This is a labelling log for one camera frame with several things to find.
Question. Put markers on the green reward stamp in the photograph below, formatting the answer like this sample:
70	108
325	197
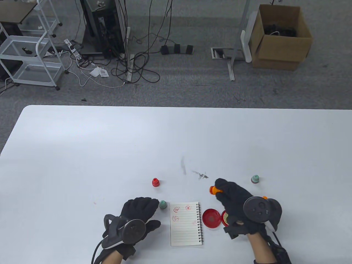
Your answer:
255	179
163	204

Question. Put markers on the brown cardboard box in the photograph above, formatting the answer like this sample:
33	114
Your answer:
283	53

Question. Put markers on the metal floor socket box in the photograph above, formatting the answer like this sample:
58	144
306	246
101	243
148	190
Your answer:
218	53

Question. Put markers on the person's left hand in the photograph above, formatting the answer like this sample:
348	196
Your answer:
140	209

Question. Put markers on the white rolling cart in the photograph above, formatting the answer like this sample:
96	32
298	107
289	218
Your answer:
35	73

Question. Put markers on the brown wooden board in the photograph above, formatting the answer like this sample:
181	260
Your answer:
13	12

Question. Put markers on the printed paper label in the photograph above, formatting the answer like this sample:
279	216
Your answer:
104	73

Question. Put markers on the person's right hand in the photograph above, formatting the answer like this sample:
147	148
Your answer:
233	198

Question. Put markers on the black computer tower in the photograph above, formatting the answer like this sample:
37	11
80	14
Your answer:
107	24

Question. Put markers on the red reward stamp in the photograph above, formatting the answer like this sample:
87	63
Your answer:
155	183

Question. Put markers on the person's left forearm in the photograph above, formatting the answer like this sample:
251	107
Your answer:
114	260

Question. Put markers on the metal desk leg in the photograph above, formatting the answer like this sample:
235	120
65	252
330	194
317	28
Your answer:
130	73
231	72

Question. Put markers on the white power strip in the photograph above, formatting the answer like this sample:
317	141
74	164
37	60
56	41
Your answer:
72	48

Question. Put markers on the white lined spiral notebook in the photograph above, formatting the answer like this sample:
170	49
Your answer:
184	224

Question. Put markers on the white paper tag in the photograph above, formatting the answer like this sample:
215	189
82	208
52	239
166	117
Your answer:
95	72

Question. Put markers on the white plastic panel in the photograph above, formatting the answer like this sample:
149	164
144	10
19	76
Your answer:
245	45

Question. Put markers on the red lid with yellow label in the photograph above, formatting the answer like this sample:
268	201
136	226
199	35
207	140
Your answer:
224	217

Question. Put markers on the red ink pad lid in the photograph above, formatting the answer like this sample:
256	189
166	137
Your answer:
211	218

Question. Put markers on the person's right forearm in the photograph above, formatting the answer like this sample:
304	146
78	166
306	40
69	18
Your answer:
261	247

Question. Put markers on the small black clip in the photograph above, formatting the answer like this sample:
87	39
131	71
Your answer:
26	51

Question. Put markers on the grey power strip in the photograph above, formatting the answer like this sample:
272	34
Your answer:
183	50

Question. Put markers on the black power adapter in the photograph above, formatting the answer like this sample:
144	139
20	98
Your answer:
164	50
177	49
189	49

